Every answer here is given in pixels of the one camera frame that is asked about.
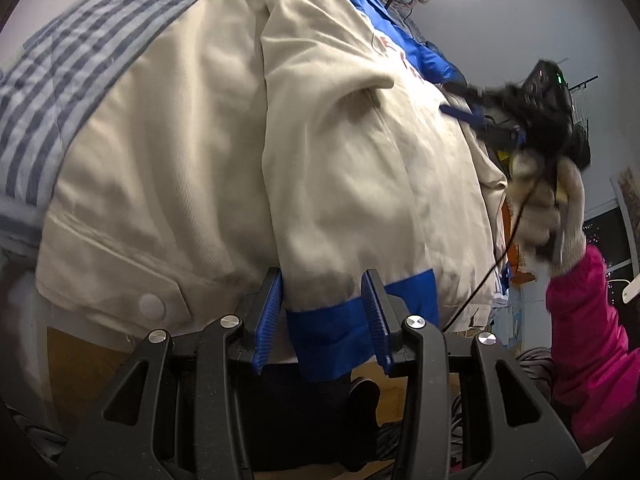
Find orange wooden bed frame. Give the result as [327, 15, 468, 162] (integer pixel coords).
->
[501, 199, 537, 287]

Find white charger with cable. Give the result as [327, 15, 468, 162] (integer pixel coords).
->
[621, 274, 640, 307]

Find cream and blue jacket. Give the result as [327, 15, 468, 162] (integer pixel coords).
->
[35, 0, 511, 383]

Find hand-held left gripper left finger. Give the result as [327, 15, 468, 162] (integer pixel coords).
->
[57, 267, 287, 480]

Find person's leg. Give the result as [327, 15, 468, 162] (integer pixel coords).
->
[252, 360, 382, 473]

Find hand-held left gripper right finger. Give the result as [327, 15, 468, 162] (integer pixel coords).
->
[360, 269, 586, 480]

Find person's right hand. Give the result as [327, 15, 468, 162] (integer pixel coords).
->
[506, 151, 587, 277]

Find wall poster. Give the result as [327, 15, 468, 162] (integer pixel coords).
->
[610, 165, 640, 258]

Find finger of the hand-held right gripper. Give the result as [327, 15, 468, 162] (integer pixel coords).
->
[444, 81, 507, 107]
[439, 104, 524, 148]

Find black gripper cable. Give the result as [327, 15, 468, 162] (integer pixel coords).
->
[441, 172, 548, 332]

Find blue striped bedspread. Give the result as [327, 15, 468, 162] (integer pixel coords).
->
[0, 0, 281, 271]

